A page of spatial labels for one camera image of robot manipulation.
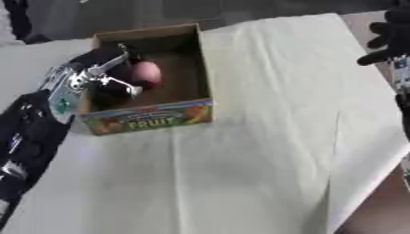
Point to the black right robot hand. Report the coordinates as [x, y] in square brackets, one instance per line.
[392, 33]

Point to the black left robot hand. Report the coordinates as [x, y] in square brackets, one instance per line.
[112, 79]

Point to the pink and red toy fruit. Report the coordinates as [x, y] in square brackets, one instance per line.
[145, 73]

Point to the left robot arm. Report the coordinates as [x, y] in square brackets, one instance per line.
[33, 128]

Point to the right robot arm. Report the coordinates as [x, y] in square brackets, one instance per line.
[401, 91]

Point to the cardboard box with fruit print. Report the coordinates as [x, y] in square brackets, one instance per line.
[155, 88]

